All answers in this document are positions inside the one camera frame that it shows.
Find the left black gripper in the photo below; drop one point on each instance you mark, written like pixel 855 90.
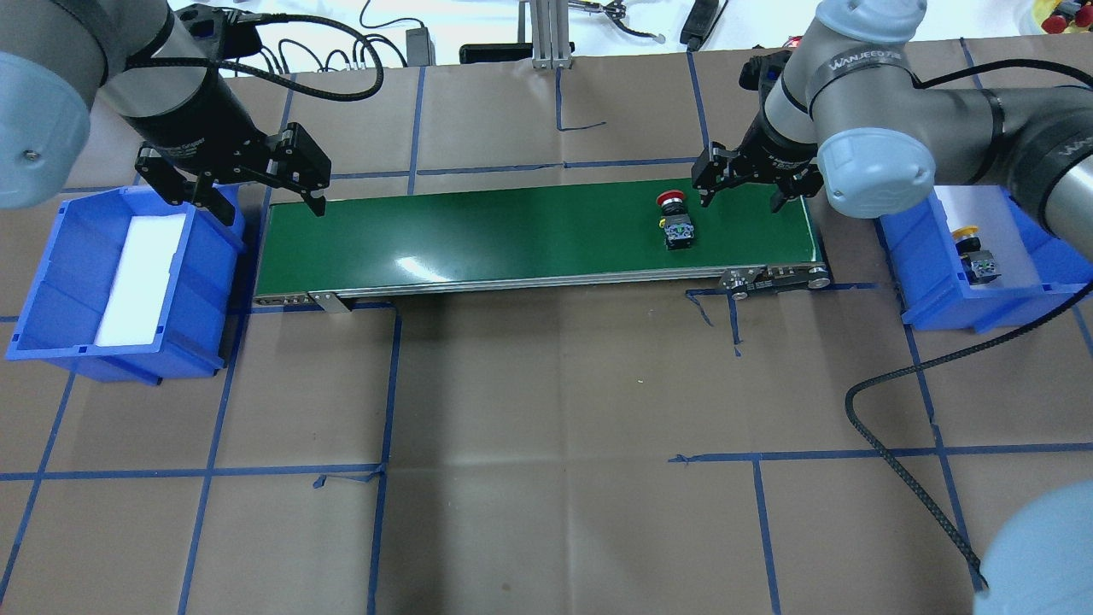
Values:
pixel 189 115

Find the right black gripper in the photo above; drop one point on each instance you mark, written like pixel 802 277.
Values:
pixel 775 152

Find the red push button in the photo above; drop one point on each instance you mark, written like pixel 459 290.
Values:
pixel 678 228

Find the yellow push button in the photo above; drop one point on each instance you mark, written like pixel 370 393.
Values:
pixel 979 265

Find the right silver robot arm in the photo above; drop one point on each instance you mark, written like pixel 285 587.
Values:
pixel 847 115

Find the left blue plastic bin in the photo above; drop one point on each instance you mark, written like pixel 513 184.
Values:
pixel 131 288

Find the blue plastic bin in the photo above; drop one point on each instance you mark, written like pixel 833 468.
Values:
pixel 131 288
pixel 1038 272

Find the green conveyor belt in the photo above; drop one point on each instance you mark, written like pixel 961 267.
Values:
pixel 535 237

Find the black power adapter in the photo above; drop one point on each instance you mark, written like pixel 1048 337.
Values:
pixel 420 49

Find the right blue plastic bin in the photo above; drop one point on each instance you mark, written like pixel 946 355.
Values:
pixel 1038 272

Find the aluminium frame post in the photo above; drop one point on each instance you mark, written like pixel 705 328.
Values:
pixel 550 34

